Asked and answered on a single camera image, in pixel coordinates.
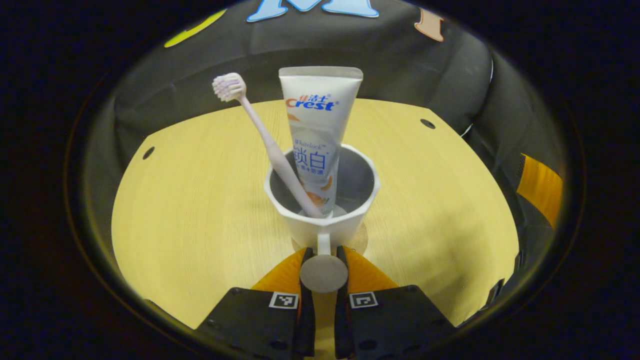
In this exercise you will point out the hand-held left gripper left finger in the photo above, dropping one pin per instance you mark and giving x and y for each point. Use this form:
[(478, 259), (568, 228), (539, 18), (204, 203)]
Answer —
[(307, 325)]

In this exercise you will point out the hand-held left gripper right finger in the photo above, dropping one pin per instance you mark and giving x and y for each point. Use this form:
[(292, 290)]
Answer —
[(342, 325)]

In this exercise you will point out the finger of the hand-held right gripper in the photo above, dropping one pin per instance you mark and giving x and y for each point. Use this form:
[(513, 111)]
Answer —
[(540, 187)]

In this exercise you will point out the white toothpaste tube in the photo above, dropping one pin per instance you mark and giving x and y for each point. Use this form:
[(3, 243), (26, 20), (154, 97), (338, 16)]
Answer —
[(320, 115)]

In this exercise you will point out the pale pink toothbrush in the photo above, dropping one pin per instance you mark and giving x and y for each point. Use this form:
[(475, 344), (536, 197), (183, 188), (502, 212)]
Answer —
[(229, 86)]

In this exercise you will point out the light wooden desktop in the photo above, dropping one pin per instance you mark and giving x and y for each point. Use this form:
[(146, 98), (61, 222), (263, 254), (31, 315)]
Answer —
[(200, 225)]

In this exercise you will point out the black backdrop cloth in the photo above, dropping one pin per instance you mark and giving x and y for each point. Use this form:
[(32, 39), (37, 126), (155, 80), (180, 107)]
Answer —
[(200, 75)]

